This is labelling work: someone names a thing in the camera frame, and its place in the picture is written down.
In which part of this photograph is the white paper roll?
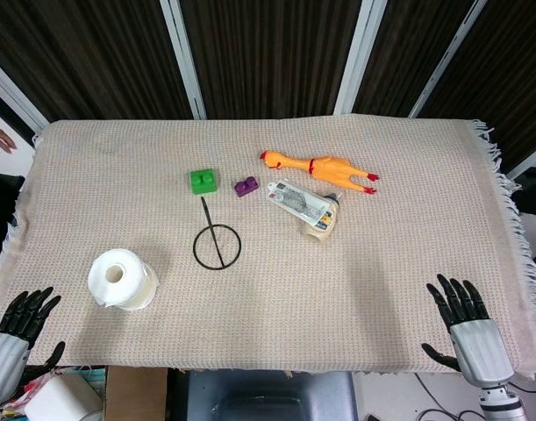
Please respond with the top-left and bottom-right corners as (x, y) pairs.
(87, 247), (159, 312)

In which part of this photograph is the dark grey chair seat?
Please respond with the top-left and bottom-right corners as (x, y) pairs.
(186, 368), (360, 421)

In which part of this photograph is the black wire roll holder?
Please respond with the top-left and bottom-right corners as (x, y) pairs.
(192, 196), (243, 270)

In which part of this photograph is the black floor cable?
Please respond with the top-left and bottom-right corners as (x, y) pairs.
(414, 372), (486, 421)

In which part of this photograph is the purple toy brick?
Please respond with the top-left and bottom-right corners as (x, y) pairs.
(233, 176), (261, 198)

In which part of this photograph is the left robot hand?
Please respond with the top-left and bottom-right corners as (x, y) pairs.
(0, 286), (67, 405)

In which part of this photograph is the beige squeeze bottle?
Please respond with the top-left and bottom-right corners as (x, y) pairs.
(302, 191), (341, 244)

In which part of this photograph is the clear packaged card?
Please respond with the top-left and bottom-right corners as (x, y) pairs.
(267, 178), (331, 225)

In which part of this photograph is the orange rubber chicken toy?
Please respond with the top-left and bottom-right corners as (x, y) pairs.
(259, 149), (381, 196)

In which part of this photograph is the white box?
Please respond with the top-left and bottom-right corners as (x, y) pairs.
(24, 375), (104, 421)

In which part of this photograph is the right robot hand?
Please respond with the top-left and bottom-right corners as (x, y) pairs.
(421, 274), (515, 388)

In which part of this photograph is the green toy brick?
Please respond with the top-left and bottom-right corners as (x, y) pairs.
(189, 168), (218, 195)

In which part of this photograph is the beige woven tablecloth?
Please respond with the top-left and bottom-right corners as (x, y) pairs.
(0, 112), (536, 381)

